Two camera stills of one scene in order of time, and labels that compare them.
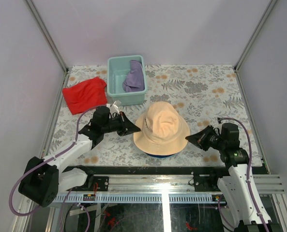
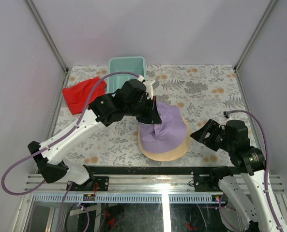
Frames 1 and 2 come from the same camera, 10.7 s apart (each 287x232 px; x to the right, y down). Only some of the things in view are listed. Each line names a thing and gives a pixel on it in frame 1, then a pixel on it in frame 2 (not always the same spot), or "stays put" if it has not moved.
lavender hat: [134, 80] to [169, 137]
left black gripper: [128, 126] to [153, 115]
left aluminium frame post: [42, 25] stays put
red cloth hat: [85, 95] stays put
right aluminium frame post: [271, 5] stays put
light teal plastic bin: [126, 80] stays put
